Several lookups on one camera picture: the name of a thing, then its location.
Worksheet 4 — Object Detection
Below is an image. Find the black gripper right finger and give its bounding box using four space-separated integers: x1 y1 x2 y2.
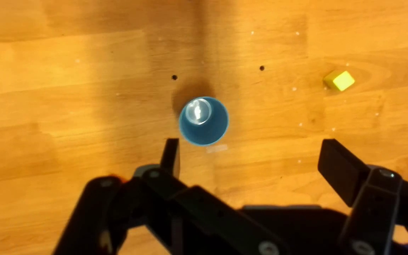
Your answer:
316 139 408 255

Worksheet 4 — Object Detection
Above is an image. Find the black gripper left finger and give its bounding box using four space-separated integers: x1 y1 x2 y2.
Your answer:
53 138 288 255

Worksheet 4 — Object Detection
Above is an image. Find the small yellow cube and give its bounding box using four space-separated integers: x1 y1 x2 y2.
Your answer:
323 70 357 94

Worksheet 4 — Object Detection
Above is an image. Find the blue plastic cup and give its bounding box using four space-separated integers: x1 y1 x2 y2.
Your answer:
177 95 231 148

